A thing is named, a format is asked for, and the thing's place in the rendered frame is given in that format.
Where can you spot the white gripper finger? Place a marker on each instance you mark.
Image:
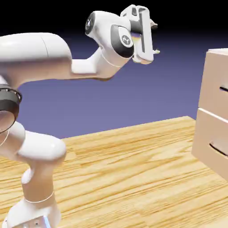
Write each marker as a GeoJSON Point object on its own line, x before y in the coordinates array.
{"type": "Point", "coordinates": [156, 51]}
{"type": "Point", "coordinates": [154, 26]}

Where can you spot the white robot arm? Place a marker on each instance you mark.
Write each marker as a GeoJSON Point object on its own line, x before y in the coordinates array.
{"type": "Point", "coordinates": [35, 53]}

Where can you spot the light wood cabinet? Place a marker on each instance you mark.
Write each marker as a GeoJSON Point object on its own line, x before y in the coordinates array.
{"type": "Point", "coordinates": [212, 106]}

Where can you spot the light wood drawer front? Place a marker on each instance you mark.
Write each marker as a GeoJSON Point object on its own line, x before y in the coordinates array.
{"type": "Point", "coordinates": [212, 85]}
{"type": "Point", "coordinates": [208, 139]}

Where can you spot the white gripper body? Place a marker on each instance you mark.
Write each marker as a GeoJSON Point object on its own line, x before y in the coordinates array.
{"type": "Point", "coordinates": [147, 35]}

